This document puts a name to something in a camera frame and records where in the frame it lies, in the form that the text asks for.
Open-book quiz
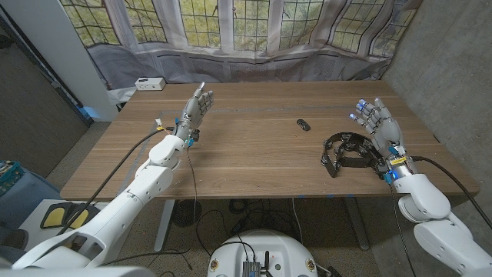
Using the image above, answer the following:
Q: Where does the white pedal platform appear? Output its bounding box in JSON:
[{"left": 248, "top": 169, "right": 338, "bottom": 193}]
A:
[{"left": 18, "top": 199, "right": 116, "bottom": 255}]

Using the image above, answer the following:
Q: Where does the dark partition panel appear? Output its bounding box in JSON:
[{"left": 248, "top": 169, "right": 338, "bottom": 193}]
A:
[{"left": 0, "top": 17, "right": 94, "bottom": 179}]

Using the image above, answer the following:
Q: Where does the teal plastic basket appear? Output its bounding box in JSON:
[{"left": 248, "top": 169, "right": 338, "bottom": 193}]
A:
[{"left": 0, "top": 160, "right": 25, "bottom": 197}]

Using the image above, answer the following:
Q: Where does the white cable under table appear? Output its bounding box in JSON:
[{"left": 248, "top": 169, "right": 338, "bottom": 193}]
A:
[{"left": 291, "top": 198, "right": 305, "bottom": 245}]

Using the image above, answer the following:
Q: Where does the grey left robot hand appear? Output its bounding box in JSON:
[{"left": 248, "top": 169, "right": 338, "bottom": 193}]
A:
[{"left": 175, "top": 81, "right": 215, "bottom": 142}]

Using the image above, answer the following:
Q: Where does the black floor cable bundle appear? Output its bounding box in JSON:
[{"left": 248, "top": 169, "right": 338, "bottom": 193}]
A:
[{"left": 195, "top": 198, "right": 295, "bottom": 257}]

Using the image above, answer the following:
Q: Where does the grey table leg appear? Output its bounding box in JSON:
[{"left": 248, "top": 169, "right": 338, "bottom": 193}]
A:
[
  {"left": 342, "top": 196, "right": 371, "bottom": 252},
  {"left": 153, "top": 199, "right": 177, "bottom": 253}
]

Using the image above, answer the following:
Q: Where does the printed window backdrop cloth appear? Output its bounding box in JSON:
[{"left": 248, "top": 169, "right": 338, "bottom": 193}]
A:
[{"left": 59, "top": 0, "right": 424, "bottom": 92}]

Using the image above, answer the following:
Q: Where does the yellow black foot pedal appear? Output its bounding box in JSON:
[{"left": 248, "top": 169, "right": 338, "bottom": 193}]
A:
[
  {"left": 65, "top": 205, "right": 100, "bottom": 231},
  {"left": 40, "top": 202, "right": 74, "bottom": 230}
]

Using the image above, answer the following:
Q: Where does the thin black hanging cable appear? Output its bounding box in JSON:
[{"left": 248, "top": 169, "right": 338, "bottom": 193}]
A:
[
  {"left": 185, "top": 148, "right": 199, "bottom": 232},
  {"left": 389, "top": 183, "right": 418, "bottom": 277}
]

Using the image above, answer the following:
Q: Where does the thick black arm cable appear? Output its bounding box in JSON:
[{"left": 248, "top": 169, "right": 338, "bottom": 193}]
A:
[
  {"left": 56, "top": 128, "right": 176, "bottom": 236},
  {"left": 411, "top": 155, "right": 492, "bottom": 231}
]

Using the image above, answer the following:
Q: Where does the black tambourine with metal jingles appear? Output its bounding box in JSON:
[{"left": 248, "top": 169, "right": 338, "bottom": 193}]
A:
[{"left": 321, "top": 132, "right": 389, "bottom": 179}]

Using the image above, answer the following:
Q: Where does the white pillar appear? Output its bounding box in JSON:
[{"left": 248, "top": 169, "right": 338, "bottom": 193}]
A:
[{"left": 0, "top": 0, "right": 120, "bottom": 123}]

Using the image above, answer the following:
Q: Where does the blue upholstered chair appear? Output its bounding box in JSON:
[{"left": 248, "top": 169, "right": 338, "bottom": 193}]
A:
[{"left": 0, "top": 169, "right": 63, "bottom": 251}]

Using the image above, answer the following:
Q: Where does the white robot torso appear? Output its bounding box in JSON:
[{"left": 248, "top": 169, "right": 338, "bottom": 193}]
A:
[{"left": 207, "top": 229, "right": 319, "bottom": 277}]

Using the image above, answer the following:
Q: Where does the white power strip box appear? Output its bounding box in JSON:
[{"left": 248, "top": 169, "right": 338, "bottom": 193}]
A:
[{"left": 135, "top": 77, "right": 167, "bottom": 92}]

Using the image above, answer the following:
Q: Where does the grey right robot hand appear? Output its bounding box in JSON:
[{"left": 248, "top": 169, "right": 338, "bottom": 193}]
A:
[{"left": 348, "top": 96, "right": 407, "bottom": 157}]

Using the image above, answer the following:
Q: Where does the round black floor fan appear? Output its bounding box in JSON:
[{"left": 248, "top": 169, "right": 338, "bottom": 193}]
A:
[{"left": 171, "top": 199, "right": 204, "bottom": 229}]

